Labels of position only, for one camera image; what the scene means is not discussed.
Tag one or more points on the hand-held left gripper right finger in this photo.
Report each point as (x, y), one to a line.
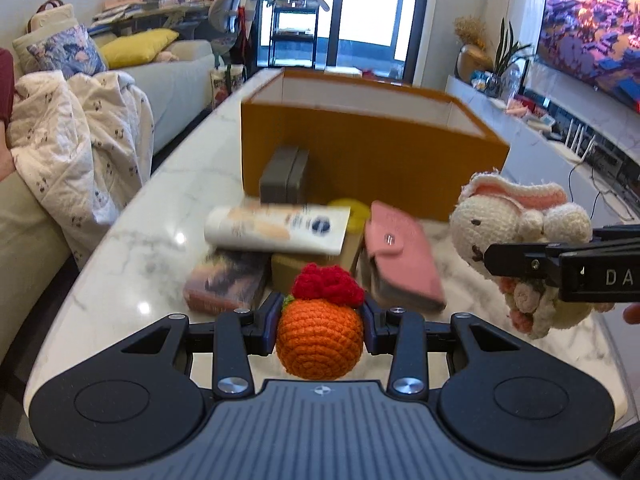
(367, 321)

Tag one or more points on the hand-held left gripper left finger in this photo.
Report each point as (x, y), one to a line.
(272, 316)

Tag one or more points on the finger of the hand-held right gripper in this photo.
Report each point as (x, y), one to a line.
(520, 260)
(617, 233)

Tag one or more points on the gold gift box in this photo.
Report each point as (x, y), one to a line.
(287, 270)

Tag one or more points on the orange crochet ball toy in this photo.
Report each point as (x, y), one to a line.
(320, 340)

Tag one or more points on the white crochet bunny toy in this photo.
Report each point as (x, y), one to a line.
(485, 220)

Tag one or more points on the brown printed packet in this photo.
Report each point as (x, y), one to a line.
(225, 280)

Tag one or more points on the pink wallet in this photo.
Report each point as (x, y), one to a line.
(405, 255)

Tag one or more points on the white lotion tube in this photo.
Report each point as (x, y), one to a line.
(270, 230)

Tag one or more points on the orange cardboard box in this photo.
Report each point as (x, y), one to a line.
(375, 160)

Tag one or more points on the person's right hand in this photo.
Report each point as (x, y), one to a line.
(633, 314)

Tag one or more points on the white router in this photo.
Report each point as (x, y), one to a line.
(580, 140)

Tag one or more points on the yellow tape measure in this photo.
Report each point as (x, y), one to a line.
(357, 212)

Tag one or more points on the white television cabinet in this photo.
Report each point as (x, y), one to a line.
(525, 135)

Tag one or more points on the grey case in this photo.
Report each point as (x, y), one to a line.
(282, 177)

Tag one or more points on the green potted plant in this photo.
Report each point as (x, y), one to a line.
(507, 60)

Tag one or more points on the gold vase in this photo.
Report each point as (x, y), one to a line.
(472, 62)

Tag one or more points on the printed cup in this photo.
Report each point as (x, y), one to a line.
(227, 85)

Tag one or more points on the dried flower bunch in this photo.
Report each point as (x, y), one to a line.
(470, 30)

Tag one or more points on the beige sofa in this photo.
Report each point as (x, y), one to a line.
(170, 85)

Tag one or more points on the white printed blanket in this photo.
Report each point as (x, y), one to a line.
(65, 150)

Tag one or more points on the black shelf rack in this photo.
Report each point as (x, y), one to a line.
(295, 35)

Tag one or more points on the red ribbon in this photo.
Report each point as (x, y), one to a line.
(243, 35)

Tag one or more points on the glass sliding door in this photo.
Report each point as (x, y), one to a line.
(370, 15)

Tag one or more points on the yellow pillow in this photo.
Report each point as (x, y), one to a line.
(135, 47)

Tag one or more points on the grey office chair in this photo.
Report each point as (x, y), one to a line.
(225, 10)

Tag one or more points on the cluttered grey desk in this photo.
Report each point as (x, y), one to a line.
(150, 5)

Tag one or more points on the blue floral pillow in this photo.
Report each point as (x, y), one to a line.
(65, 52)

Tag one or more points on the beige pillow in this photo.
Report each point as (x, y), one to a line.
(50, 20)

